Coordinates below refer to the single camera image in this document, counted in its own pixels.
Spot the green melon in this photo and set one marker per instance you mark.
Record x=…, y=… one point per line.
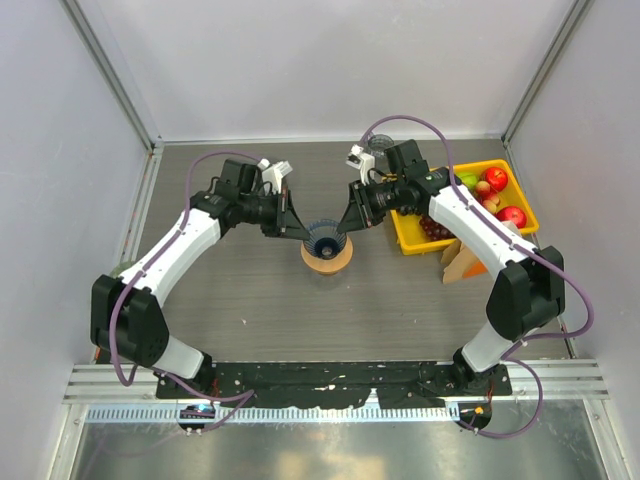
x=119, y=269

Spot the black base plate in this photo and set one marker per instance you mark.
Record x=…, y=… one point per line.
x=336, y=385

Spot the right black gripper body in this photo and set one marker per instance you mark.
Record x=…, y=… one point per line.
x=380, y=198

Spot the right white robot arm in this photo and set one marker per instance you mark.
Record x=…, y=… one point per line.
x=528, y=290

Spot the red apple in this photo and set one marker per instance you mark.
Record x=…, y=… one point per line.
x=514, y=215
x=496, y=177

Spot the red grape bunch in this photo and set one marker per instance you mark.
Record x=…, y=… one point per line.
x=433, y=230

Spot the white slotted cable duct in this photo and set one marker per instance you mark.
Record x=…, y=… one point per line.
x=191, y=413

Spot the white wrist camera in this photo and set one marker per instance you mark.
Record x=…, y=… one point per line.
x=273, y=175
x=359, y=159

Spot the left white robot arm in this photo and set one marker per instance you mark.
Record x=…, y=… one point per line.
x=127, y=319

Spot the yellow plastic bin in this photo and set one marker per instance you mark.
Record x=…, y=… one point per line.
x=412, y=237

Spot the dark grape bunch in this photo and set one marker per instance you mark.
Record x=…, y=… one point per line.
x=409, y=211

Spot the brown paper filter stack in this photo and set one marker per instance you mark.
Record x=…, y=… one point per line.
x=456, y=259

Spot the wooden dripper ring holder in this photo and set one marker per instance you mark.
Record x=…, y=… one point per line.
x=339, y=262

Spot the blue glass dripper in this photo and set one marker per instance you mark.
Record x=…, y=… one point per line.
x=325, y=242

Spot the glass carafe with wood band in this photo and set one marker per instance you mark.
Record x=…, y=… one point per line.
x=326, y=273

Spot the orange filter holder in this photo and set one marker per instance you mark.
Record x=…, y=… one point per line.
x=476, y=269

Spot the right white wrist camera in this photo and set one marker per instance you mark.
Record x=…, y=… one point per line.
x=359, y=159

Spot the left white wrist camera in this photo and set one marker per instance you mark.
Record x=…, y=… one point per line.
x=273, y=175

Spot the peach fruit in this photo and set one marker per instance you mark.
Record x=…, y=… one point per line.
x=487, y=196

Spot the grey plastic measuring cup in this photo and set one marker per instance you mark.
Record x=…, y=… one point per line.
x=379, y=142

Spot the green apple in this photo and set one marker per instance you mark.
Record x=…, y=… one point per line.
x=468, y=179

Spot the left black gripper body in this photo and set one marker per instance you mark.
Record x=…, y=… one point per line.
x=264, y=212

